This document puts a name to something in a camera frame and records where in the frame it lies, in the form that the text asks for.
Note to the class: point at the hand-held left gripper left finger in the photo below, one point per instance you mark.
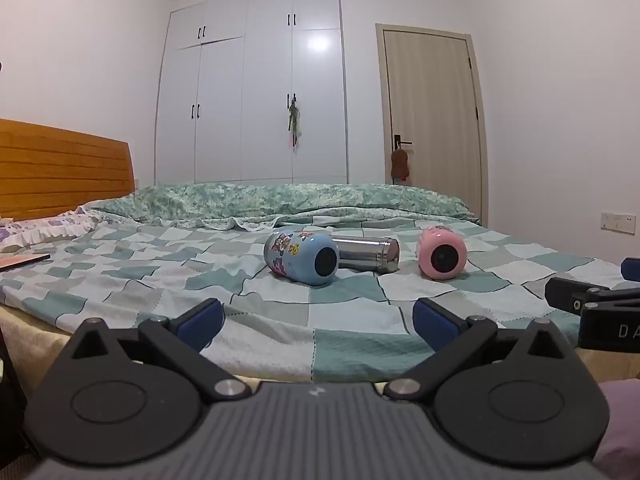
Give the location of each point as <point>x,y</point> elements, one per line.
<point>201,321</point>

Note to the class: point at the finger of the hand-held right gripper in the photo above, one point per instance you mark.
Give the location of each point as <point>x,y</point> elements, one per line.
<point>632,269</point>
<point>575,294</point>

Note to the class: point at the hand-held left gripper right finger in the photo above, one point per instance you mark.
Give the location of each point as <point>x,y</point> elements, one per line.
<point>434,321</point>

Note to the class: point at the pink cup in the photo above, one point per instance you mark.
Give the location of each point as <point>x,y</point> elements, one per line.
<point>440,252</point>

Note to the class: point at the stainless steel cup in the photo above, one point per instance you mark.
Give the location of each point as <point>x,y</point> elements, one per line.
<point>370,254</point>

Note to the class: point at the blue cartoon sticker cup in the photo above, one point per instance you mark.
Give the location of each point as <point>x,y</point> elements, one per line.
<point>292,255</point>

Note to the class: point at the checkered green bedsheet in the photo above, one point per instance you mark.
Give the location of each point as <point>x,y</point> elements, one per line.
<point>150,270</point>

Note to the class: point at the pink cloth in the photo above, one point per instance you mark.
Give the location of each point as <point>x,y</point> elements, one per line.
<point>622,425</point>

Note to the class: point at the green floral quilt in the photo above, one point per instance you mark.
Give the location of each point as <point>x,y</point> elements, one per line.
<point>280,200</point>

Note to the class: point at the red flat book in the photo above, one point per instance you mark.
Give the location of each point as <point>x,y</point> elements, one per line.
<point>22,261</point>

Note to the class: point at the purple floral ruffled pillow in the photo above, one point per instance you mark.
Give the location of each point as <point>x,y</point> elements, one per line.
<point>35,230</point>

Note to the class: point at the wooden headboard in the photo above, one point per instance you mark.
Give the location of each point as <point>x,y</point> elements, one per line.
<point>60,170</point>

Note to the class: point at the beige door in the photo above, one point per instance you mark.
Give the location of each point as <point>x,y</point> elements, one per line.
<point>430,110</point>

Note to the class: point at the green hanging ornament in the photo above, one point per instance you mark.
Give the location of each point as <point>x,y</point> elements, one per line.
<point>294,122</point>

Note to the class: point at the white wardrobe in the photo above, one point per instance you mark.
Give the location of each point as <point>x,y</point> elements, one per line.
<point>250,90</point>

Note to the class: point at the white wall socket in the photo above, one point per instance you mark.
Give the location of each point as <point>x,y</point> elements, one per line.
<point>618,222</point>

